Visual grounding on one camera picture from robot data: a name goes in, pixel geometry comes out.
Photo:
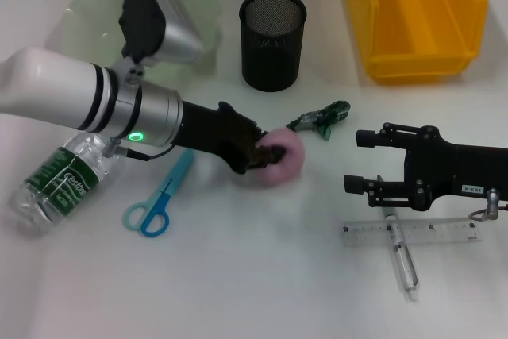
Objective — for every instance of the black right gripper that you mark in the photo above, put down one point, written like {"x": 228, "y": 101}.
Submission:
{"x": 468, "y": 172}

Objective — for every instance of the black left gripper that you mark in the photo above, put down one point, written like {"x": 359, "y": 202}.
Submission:
{"x": 214, "y": 132}

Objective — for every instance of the pink peach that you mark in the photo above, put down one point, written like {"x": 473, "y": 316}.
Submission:
{"x": 287, "y": 172}

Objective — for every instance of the green plastic wrapper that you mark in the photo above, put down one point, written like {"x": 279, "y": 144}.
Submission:
{"x": 317, "y": 118}

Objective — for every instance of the blue scissors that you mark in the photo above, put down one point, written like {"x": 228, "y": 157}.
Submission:
{"x": 174, "y": 180}

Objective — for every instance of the clear water bottle green label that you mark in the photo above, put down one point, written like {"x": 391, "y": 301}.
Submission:
{"x": 59, "y": 184}

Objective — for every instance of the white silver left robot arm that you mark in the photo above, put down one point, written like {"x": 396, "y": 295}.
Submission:
{"x": 59, "y": 85}

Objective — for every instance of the black mesh pen holder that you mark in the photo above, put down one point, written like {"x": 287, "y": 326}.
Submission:
{"x": 272, "y": 57}

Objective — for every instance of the clear plastic ruler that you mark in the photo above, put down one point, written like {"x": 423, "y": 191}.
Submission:
{"x": 436, "y": 232}

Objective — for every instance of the clear grey pen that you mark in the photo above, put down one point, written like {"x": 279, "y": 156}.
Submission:
{"x": 405, "y": 267}

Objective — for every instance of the pale green wavy fruit bowl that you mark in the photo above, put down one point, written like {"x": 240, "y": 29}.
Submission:
{"x": 95, "y": 13}

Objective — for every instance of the yellow plastic bin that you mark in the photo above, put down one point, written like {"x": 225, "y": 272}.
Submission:
{"x": 416, "y": 17}

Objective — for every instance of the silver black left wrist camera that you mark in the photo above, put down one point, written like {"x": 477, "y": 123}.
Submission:
{"x": 158, "y": 25}

